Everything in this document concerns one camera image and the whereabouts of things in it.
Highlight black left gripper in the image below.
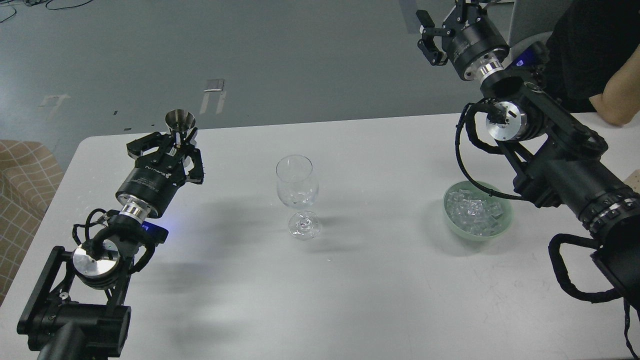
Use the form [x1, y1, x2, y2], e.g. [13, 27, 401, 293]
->
[115, 127, 205, 219]

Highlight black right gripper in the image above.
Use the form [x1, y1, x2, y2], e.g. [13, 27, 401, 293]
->
[416, 4, 510, 81]

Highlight steel double jigger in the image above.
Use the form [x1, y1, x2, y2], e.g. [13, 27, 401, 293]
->
[164, 109, 198, 150]

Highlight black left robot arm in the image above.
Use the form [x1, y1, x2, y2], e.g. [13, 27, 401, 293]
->
[16, 124, 205, 360]

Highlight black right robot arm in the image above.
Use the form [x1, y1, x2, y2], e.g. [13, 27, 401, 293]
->
[415, 0, 640, 334]

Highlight clear wine glass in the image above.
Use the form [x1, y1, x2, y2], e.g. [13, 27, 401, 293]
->
[275, 154, 322, 240]

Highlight clear ice cubes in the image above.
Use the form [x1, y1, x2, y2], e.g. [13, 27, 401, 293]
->
[444, 188, 507, 237]

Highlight grey office chair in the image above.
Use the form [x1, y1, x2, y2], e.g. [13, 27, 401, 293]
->
[507, 0, 572, 49]

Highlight checkered beige chair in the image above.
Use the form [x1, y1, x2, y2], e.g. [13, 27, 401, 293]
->
[0, 139, 64, 302]

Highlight seated person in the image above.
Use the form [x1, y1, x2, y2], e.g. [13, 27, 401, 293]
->
[543, 0, 640, 127]

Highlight green bowl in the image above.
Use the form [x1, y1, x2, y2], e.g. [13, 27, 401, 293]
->
[441, 181, 514, 242]

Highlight beige perforated block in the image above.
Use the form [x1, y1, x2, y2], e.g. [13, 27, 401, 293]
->
[624, 169, 640, 193]

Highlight black floor cables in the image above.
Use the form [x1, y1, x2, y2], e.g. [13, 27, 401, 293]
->
[0, 0, 94, 24]

